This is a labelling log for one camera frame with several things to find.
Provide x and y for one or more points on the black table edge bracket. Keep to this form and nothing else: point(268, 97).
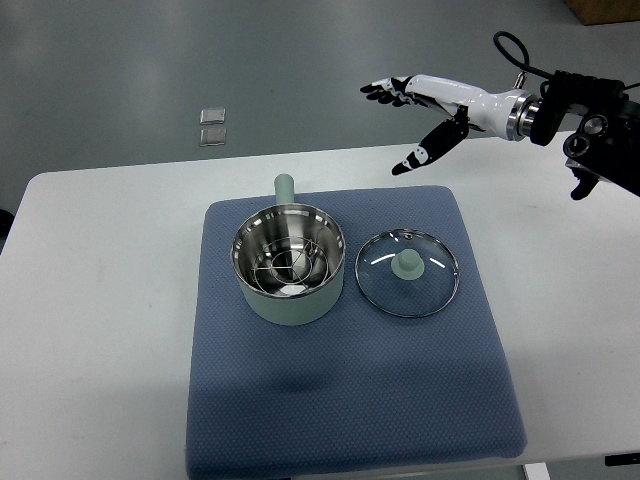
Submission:
point(627, 459)

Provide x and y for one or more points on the mint green cooking pot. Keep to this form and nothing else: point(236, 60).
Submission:
point(289, 218)

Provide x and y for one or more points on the glass lid with green knob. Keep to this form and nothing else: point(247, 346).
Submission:
point(407, 273)

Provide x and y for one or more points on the blue textured cushion mat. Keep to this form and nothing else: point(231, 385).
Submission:
point(357, 389)

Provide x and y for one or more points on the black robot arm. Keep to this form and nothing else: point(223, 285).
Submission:
point(605, 145)

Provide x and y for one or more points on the metal floor plate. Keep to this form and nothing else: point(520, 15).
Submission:
point(212, 115)
point(213, 136)

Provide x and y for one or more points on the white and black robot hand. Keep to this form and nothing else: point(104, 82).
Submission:
point(508, 115)

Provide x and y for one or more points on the upper metal floor plate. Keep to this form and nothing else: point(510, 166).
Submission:
point(212, 115)

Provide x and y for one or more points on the lower metal floor plate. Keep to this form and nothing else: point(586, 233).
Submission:
point(213, 136)

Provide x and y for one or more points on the brown cardboard box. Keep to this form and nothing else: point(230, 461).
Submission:
point(601, 12)

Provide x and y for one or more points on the wire steaming rack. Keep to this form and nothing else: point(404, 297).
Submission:
point(289, 266)

